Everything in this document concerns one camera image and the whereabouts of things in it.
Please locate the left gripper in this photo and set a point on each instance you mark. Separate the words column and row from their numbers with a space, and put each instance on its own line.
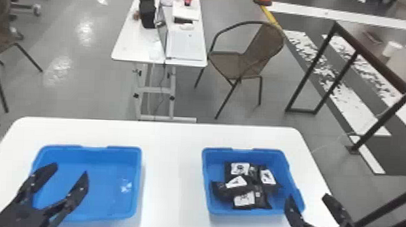
column 16, row 217

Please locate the blue tray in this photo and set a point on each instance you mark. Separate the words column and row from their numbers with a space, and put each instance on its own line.
column 214, row 169
column 111, row 179

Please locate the black part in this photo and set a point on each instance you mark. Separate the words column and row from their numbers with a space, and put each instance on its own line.
column 233, row 170
column 223, row 190
column 268, row 179
column 259, row 201

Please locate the dark side table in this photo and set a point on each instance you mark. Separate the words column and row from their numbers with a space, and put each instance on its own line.
column 385, row 118
column 370, row 52

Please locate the white side table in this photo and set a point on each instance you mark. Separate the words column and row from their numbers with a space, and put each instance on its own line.
column 137, row 46

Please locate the white laptop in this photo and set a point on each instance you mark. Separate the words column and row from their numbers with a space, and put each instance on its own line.
column 185, row 44

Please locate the black bag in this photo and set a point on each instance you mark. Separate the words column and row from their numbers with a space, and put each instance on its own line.
column 147, row 12

